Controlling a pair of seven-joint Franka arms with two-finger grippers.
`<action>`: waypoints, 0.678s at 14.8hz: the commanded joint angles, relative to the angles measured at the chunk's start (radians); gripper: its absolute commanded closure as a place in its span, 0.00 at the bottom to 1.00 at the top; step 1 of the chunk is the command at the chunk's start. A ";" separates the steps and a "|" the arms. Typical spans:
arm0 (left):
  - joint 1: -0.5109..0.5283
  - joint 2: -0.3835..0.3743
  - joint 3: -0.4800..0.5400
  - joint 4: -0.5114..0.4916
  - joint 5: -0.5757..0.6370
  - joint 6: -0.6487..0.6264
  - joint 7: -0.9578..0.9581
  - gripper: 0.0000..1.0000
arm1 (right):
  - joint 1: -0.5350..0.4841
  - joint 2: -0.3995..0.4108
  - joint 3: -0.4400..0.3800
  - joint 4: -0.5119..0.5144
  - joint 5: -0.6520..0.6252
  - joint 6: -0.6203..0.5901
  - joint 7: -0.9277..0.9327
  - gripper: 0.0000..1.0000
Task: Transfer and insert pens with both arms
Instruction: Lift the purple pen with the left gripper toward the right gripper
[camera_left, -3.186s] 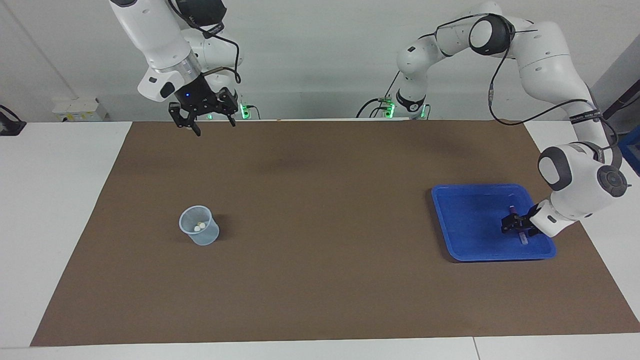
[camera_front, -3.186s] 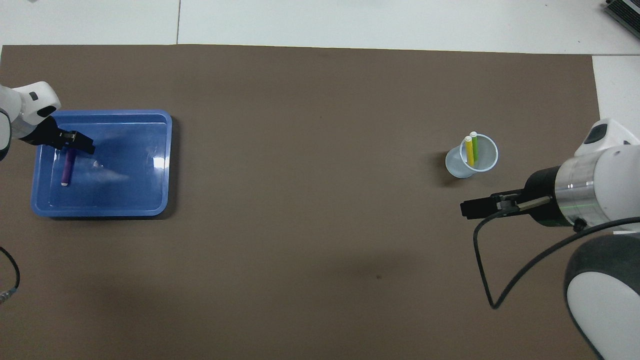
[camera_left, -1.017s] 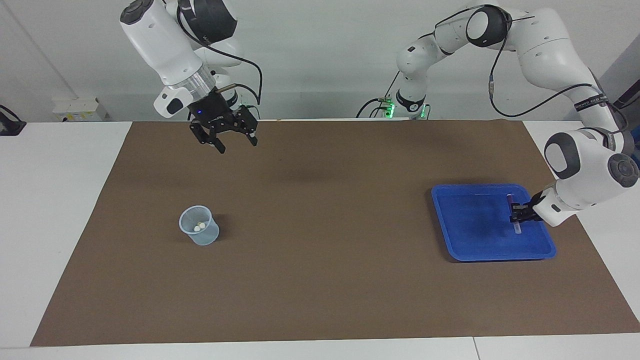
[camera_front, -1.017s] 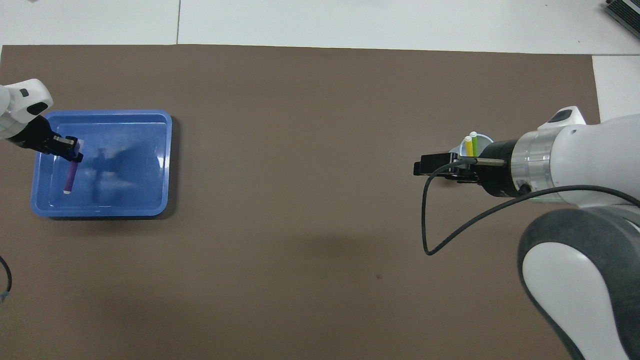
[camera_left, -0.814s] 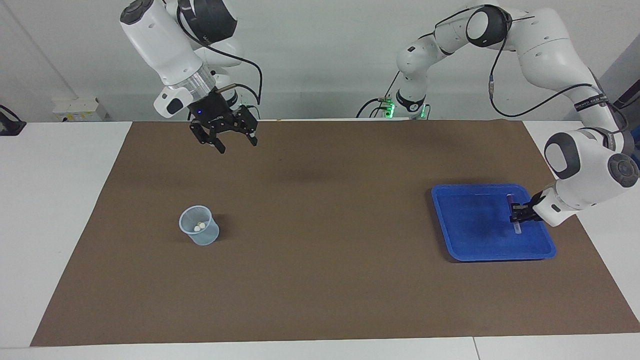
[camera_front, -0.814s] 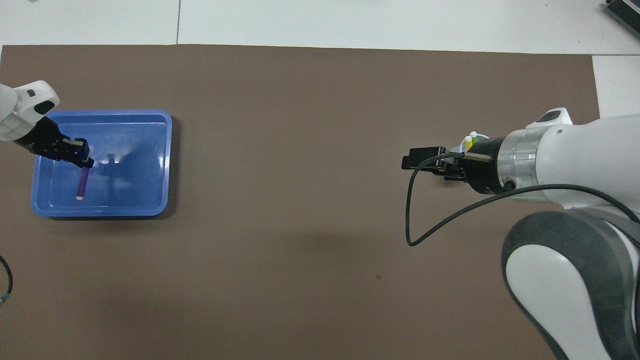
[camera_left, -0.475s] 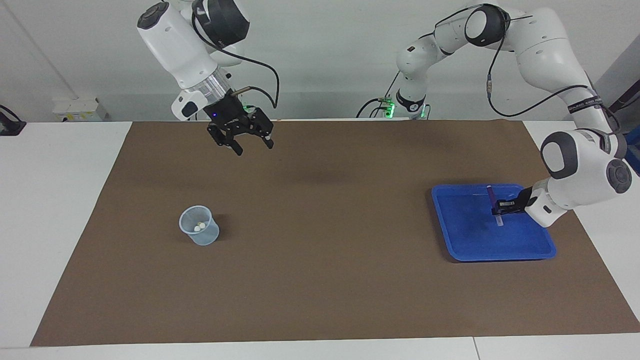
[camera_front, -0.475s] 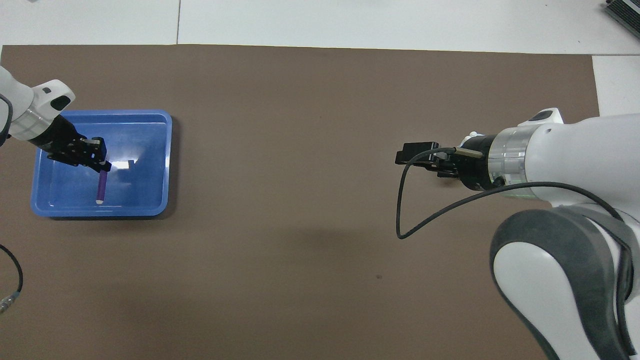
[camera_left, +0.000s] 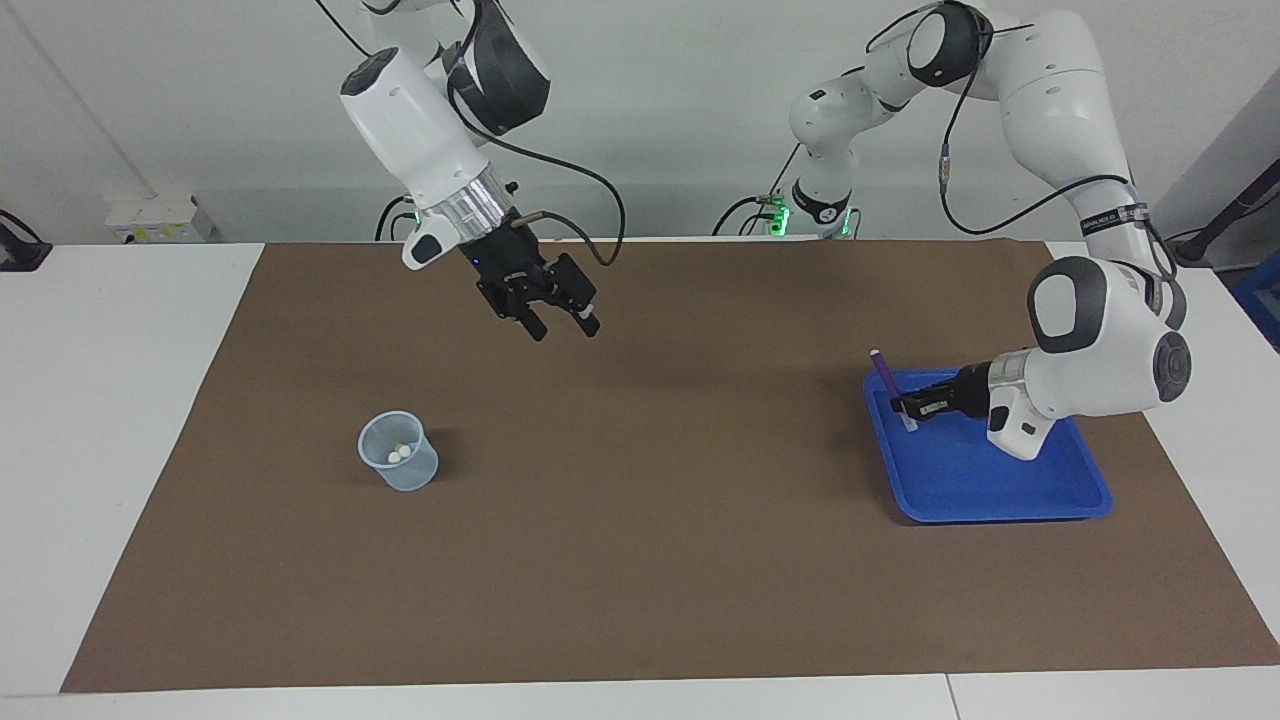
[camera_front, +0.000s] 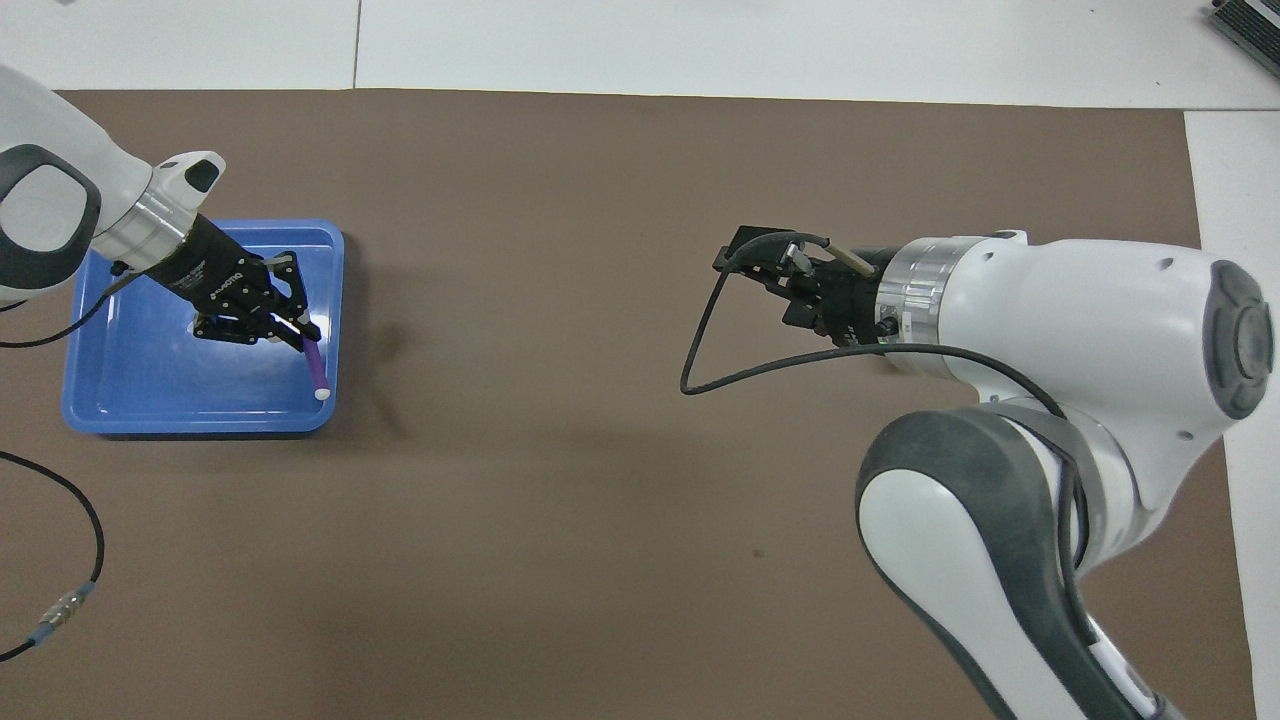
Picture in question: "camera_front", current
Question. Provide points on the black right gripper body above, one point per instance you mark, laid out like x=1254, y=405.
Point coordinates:
x=850, y=300

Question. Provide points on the blue plastic tray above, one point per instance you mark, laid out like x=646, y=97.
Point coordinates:
x=130, y=390

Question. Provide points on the brown table mat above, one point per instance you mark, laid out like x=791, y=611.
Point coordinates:
x=640, y=500

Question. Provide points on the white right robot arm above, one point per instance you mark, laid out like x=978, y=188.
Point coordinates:
x=1080, y=300

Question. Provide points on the purple pen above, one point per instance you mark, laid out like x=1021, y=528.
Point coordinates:
x=315, y=370

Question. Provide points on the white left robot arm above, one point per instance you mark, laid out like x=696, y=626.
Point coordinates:
x=60, y=130

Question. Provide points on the grey ribbed device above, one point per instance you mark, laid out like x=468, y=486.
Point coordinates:
x=1250, y=25

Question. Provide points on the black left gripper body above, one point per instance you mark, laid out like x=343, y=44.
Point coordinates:
x=215, y=270

